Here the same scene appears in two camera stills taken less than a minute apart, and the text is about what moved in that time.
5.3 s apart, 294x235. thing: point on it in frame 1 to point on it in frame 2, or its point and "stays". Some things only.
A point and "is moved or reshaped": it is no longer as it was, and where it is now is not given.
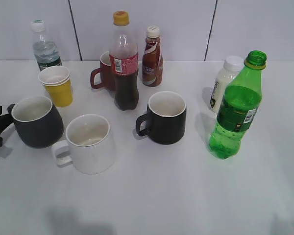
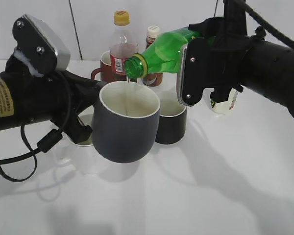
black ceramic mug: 164,122 stays
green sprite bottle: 239,107 to 163,57
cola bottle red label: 124,63 stays
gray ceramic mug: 37,122 is moved or reshaped
